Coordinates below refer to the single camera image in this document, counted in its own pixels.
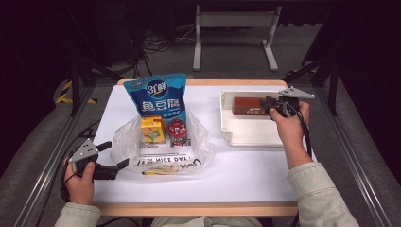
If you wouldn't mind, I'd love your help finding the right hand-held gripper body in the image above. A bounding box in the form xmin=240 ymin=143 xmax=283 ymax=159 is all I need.
xmin=270 ymin=85 xmax=316 ymax=120

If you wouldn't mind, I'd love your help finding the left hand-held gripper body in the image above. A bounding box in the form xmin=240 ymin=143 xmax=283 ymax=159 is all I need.
xmin=67 ymin=137 xmax=119 ymax=182

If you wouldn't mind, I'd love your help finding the clear plastic shopping bag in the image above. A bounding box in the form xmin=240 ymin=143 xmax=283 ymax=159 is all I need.
xmin=109 ymin=108 xmax=218 ymax=177

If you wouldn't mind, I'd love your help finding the brown chocolate box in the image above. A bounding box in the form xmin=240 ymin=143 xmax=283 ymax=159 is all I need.
xmin=232 ymin=96 xmax=269 ymax=117

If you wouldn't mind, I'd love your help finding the white plastic tray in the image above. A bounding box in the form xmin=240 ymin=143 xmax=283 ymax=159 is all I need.
xmin=218 ymin=90 xmax=305 ymax=148

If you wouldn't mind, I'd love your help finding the yellow juice carton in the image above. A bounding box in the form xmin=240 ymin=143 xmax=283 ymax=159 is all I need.
xmin=140 ymin=114 xmax=166 ymax=145

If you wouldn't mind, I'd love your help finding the red can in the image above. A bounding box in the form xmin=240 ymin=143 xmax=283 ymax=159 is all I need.
xmin=166 ymin=118 xmax=189 ymax=147

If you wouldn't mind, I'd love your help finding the blue snack pouch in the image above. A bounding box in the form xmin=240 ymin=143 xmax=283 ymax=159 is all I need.
xmin=122 ymin=73 xmax=188 ymax=126

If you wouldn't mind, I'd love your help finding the person's right hand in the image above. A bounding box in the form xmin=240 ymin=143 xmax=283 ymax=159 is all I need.
xmin=269 ymin=101 xmax=312 ymax=155

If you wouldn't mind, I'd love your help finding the person's left hand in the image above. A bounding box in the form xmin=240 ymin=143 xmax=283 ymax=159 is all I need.
xmin=63 ymin=159 xmax=96 ymax=206

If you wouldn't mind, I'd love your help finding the black metal stand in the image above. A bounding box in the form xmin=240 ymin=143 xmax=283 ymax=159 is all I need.
xmin=282 ymin=58 xmax=340 ymax=116

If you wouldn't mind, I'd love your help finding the yellow black striped tape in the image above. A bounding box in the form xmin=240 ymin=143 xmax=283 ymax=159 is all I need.
xmin=55 ymin=79 xmax=97 ymax=105

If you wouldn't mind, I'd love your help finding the white table mat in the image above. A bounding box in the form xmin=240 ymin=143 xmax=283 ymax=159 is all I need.
xmin=93 ymin=84 xmax=318 ymax=204

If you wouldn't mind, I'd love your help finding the white metal stand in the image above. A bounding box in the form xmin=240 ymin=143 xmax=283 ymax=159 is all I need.
xmin=192 ymin=4 xmax=283 ymax=72

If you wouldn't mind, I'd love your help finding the person's lap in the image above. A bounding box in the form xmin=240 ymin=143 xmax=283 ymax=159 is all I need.
xmin=150 ymin=216 xmax=265 ymax=227

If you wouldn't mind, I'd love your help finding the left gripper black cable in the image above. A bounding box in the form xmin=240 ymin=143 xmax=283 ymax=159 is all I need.
xmin=60 ymin=121 xmax=102 ymax=202

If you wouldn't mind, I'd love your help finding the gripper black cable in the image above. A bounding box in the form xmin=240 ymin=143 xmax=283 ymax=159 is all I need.
xmin=292 ymin=103 xmax=314 ymax=159
xmin=60 ymin=121 xmax=102 ymax=202

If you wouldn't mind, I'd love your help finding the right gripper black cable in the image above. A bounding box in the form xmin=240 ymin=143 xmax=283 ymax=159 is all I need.
xmin=292 ymin=103 xmax=314 ymax=159

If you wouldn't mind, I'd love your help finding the aluminium rail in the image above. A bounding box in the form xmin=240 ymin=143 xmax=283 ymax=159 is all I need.
xmin=315 ymin=86 xmax=393 ymax=227
xmin=12 ymin=86 xmax=96 ymax=227

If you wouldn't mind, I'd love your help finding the bundle of floor cables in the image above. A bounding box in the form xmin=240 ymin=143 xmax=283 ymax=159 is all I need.
xmin=122 ymin=6 xmax=197 ymax=79

